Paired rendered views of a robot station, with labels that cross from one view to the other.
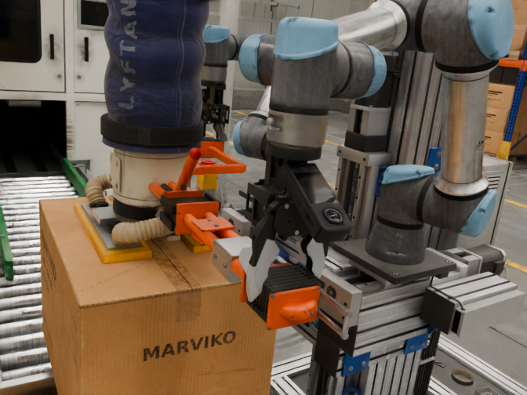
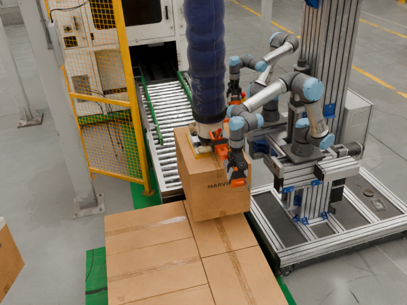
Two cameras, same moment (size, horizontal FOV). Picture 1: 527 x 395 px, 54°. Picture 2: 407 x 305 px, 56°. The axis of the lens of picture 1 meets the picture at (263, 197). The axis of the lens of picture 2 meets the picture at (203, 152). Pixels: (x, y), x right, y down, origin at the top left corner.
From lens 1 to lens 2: 1.44 m
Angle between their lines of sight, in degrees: 24
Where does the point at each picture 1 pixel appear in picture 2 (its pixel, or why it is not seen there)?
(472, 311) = (329, 173)
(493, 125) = not seen: outside the picture
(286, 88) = (231, 135)
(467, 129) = (312, 118)
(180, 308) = (217, 174)
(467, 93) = (309, 108)
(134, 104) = (201, 109)
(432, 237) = not seen: hidden behind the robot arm
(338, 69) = (244, 129)
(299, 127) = (235, 144)
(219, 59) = (235, 71)
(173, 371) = (217, 191)
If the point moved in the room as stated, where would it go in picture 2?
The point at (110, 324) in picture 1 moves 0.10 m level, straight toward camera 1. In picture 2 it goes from (197, 178) to (197, 189)
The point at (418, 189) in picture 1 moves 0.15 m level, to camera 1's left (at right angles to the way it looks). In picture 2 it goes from (305, 131) to (281, 128)
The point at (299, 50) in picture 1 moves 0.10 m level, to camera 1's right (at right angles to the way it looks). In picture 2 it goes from (233, 128) to (253, 131)
